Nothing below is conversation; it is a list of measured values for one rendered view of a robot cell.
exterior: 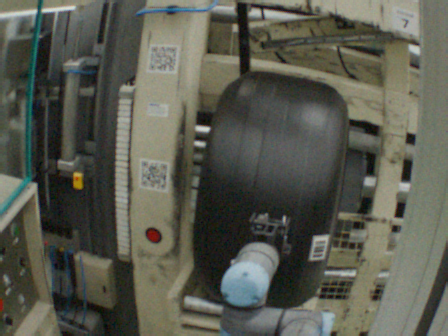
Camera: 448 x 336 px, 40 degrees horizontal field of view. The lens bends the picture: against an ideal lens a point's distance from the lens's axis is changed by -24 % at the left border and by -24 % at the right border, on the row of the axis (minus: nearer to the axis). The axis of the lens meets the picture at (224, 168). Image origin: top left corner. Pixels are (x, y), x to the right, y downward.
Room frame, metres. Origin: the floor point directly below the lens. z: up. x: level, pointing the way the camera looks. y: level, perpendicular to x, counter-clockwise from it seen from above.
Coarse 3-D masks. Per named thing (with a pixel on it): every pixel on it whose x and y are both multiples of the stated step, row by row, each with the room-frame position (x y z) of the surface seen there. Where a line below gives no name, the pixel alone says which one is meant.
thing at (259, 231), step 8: (264, 216) 1.33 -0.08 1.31; (248, 224) 1.29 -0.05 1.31; (256, 224) 1.29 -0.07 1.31; (264, 224) 1.28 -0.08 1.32; (272, 224) 1.28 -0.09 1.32; (280, 224) 1.29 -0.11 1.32; (288, 224) 1.32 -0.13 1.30; (248, 232) 1.29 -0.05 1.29; (256, 232) 1.24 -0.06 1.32; (264, 232) 1.24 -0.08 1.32; (272, 232) 1.24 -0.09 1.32; (280, 232) 1.29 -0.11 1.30; (248, 240) 1.29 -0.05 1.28; (256, 240) 1.23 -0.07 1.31; (264, 240) 1.24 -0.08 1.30; (272, 240) 1.24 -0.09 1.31; (280, 240) 1.28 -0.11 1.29; (280, 248) 1.27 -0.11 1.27; (280, 256) 1.28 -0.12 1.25
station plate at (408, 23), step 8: (392, 8) 1.83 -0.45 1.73; (400, 8) 1.82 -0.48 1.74; (392, 16) 1.83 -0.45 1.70; (400, 16) 1.82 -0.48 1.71; (408, 16) 1.82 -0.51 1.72; (416, 16) 1.81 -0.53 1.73; (392, 24) 1.83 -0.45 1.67; (400, 24) 1.82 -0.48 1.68; (408, 24) 1.82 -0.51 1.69; (416, 24) 1.81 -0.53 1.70; (408, 32) 1.82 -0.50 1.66; (416, 32) 1.81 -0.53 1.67
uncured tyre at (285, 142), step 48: (240, 96) 1.62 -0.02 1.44; (288, 96) 1.62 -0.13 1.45; (336, 96) 1.68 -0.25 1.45; (240, 144) 1.51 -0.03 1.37; (288, 144) 1.51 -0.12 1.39; (336, 144) 1.53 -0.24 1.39; (240, 192) 1.46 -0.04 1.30; (288, 192) 1.45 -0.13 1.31; (336, 192) 1.48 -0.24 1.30; (240, 240) 1.43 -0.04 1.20; (288, 240) 1.42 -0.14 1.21; (288, 288) 1.43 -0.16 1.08
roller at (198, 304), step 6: (186, 300) 1.59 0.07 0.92; (192, 300) 1.59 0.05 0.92; (198, 300) 1.59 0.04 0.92; (204, 300) 1.59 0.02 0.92; (210, 300) 1.60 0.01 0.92; (186, 306) 1.58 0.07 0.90; (192, 306) 1.58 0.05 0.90; (198, 306) 1.58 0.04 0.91; (204, 306) 1.58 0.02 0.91; (210, 306) 1.58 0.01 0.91; (216, 306) 1.58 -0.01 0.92; (222, 306) 1.58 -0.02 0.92; (204, 312) 1.58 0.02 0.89; (210, 312) 1.57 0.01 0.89; (216, 312) 1.57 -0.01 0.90
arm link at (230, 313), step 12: (228, 312) 1.09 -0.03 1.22; (240, 312) 1.08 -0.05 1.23; (252, 312) 1.08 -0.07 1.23; (264, 312) 1.10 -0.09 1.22; (276, 312) 1.10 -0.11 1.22; (228, 324) 1.08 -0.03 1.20; (240, 324) 1.08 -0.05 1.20; (252, 324) 1.07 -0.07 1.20; (264, 324) 1.07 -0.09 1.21; (276, 324) 1.07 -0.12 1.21
